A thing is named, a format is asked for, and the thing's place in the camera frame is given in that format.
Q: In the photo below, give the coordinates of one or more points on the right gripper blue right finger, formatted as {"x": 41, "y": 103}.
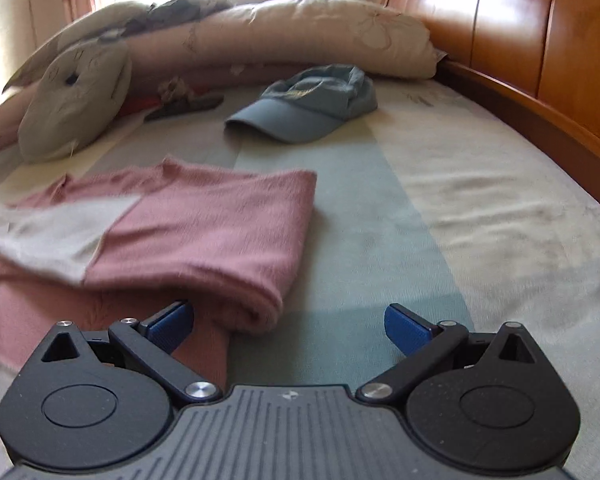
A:
{"x": 427, "y": 348}

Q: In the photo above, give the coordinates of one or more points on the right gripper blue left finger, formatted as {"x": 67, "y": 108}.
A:
{"x": 147, "y": 348}

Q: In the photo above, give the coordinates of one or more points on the pink and white knit sweater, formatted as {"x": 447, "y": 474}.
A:
{"x": 127, "y": 244}

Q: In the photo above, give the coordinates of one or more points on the red stick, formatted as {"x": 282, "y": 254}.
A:
{"x": 135, "y": 104}

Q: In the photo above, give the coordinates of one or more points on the black hair clip with flower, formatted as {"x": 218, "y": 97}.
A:
{"x": 177, "y": 99}

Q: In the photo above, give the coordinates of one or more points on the grey cat face cushion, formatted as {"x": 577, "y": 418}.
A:
{"x": 79, "y": 94}

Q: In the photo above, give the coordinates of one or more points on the blue baseball cap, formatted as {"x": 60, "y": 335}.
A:
{"x": 310, "y": 105}

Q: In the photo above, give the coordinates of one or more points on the floral cream rolled quilt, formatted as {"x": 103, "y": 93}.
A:
{"x": 258, "y": 43}

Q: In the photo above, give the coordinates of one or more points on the grey pillow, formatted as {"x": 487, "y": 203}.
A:
{"x": 91, "y": 25}

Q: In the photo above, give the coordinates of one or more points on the wooden headboard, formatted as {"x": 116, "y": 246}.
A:
{"x": 533, "y": 63}

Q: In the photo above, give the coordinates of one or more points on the grey folded cloth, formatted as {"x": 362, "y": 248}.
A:
{"x": 174, "y": 13}

